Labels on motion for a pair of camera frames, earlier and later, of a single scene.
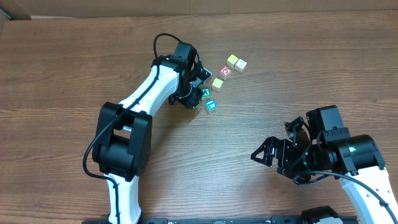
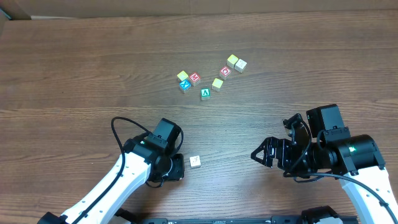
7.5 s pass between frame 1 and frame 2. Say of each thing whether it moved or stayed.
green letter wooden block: stayed
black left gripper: moved
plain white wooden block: stayed
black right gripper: stayed
